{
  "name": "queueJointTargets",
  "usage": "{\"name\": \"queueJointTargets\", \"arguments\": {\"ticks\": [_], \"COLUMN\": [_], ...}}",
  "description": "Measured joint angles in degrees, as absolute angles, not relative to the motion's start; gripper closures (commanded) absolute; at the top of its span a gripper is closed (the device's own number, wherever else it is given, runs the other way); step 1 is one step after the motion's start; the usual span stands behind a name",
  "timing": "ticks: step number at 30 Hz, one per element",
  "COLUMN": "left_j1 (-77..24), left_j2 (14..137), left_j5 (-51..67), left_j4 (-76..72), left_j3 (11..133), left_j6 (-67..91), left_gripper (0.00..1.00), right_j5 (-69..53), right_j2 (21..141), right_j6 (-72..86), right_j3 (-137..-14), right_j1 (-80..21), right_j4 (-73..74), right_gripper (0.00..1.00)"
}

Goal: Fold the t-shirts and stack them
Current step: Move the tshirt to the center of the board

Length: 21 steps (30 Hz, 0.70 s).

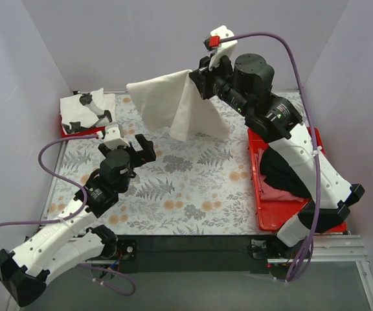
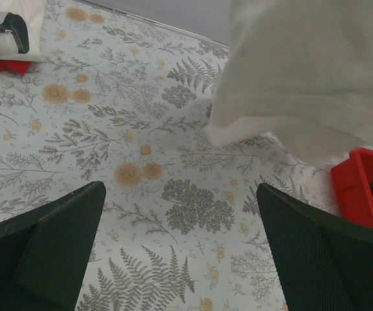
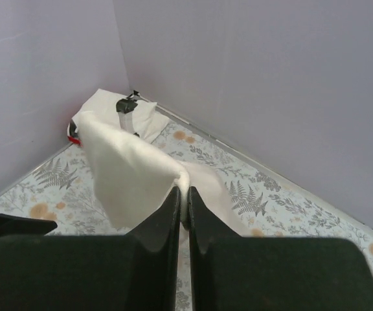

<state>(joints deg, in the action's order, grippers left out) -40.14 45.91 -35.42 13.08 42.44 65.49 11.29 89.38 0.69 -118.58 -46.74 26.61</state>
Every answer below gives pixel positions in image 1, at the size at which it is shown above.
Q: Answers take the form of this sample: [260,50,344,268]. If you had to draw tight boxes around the cream white t-shirt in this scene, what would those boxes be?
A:
[126,69,231,143]

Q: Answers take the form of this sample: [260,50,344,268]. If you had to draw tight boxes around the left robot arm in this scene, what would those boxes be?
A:
[0,134,156,307]

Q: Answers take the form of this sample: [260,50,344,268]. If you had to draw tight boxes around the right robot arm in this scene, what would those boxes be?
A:
[189,54,365,258]

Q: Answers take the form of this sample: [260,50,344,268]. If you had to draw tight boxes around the small red tray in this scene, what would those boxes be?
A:
[60,110,114,137]

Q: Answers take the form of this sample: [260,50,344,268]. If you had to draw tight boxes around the folded white printed t-shirt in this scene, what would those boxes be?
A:
[60,88,116,123]

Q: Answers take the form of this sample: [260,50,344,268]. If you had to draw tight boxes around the floral patterned table mat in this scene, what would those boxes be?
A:
[42,91,309,236]

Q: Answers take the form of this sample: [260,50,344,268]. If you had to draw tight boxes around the black garment in bin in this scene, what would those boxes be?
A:
[258,147,311,199]

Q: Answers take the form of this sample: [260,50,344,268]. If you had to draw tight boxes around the pink garment in bin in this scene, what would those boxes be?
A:
[254,148,305,202]

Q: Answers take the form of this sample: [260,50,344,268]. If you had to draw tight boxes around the large red bin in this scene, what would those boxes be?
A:
[247,126,348,233]

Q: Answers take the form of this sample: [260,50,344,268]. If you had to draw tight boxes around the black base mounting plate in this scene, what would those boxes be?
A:
[85,234,313,275]

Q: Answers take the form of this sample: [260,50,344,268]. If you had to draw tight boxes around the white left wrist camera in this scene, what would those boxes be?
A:
[103,124,130,150]

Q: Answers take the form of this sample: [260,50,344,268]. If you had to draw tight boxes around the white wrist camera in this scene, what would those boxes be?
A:
[204,25,238,71]
[103,124,130,150]

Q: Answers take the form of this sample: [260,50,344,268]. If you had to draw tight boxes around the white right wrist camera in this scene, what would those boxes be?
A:
[204,25,238,71]

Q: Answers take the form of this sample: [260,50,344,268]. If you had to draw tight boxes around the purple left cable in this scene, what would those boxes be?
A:
[0,134,136,297]

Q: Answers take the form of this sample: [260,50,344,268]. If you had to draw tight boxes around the aluminium frame rail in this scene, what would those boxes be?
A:
[270,235,373,310]

